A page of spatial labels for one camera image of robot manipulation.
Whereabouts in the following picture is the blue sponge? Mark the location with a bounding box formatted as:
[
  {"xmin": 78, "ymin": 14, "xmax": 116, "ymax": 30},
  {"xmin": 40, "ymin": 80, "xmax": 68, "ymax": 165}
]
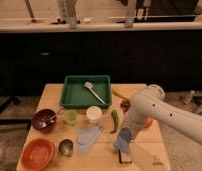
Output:
[{"xmin": 114, "ymin": 128, "xmax": 132, "ymax": 153}]

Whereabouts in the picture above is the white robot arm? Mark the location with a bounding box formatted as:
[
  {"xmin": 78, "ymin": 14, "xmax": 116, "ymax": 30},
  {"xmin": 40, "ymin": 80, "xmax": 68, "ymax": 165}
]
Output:
[{"xmin": 122, "ymin": 84, "xmax": 202, "ymax": 145}]

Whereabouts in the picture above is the orange fruit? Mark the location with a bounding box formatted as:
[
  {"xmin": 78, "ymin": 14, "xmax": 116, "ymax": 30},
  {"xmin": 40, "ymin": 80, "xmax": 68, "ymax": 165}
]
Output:
[{"xmin": 144, "ymin": 117, "xmax": 153, "ymax": 128}]

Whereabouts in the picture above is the black whiteboard eraser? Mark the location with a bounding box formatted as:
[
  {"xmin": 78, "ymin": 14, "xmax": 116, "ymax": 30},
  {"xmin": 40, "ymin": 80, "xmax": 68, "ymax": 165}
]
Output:
[{"xmin": 118, "ymin": 150, "xmax": 132, "ymax": 164}]

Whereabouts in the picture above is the dark red grape bunch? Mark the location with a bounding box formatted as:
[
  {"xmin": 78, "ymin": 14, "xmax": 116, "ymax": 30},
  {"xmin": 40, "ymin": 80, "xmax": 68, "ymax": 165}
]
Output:
[{"xmin": 120, "ymin": 99, "xmax": 130, "ymax": 112}]

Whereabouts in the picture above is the yellow banana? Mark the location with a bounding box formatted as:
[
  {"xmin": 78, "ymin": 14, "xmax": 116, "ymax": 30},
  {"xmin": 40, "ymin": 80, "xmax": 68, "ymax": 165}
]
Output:
[{"xmin": 112, "ymin": 88, "xmax": 128, "ymax": 99}]

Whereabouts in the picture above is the white paper cup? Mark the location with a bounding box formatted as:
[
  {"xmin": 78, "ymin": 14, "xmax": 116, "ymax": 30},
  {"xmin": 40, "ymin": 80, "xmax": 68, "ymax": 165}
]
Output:
[{"xmin": 86, "ymin": 106, "xmax": 102, "ymax": 124}]

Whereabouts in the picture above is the light blue folded cloth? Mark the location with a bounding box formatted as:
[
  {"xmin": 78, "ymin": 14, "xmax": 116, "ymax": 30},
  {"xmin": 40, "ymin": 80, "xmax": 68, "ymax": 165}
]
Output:
[{"xmin": 77, "ymin": 126, "xmax": 103, "ymax": 154}]

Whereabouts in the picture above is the light green plastic cup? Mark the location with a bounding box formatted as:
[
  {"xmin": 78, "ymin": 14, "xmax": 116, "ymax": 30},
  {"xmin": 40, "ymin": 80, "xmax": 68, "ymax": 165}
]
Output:
[{"xmin": 64, "ymin": 110, "xmax": 78, "ymax": 125}]

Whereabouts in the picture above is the green plastic tray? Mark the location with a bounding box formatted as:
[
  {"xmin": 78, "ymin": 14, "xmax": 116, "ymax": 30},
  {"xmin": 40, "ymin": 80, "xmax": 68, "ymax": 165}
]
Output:
[{"xmin": 60, "ymin": 75, "xmax": 112, "ymax": 109}]

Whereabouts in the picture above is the small steel cup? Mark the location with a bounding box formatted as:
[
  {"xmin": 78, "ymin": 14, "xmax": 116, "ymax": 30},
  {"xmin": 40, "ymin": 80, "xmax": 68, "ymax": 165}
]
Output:
[{"xmin": 58, "ymin": 139, "xmax": 74, "ymax": 157}]

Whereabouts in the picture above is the metal spoon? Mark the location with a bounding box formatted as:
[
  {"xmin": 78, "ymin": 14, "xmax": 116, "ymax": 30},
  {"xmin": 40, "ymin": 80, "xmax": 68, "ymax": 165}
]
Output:
[{"xmin": 39, "ymin": 106, "xmax": 65, "ymax": 128}]

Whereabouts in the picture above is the dark brown bowl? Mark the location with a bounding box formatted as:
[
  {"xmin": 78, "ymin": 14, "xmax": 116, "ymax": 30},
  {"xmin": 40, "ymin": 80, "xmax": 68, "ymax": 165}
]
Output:
[{"xmin": 31, "ymin": 109, "xmax": 57, "ymax": 133}]

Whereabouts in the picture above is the orange plastic bowl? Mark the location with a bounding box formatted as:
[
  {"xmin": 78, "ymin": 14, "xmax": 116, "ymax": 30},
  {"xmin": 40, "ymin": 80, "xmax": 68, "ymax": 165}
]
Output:
[{"xmin": 21, "ymin": 138, "xmax": 55, "ymax": 171}]

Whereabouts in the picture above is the black office chair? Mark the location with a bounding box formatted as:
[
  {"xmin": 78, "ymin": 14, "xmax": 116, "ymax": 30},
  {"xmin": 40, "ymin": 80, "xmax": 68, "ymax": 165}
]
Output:
[{"xmin": 0, "ymin": 59, "xmax": 31, "ymax": 130}]

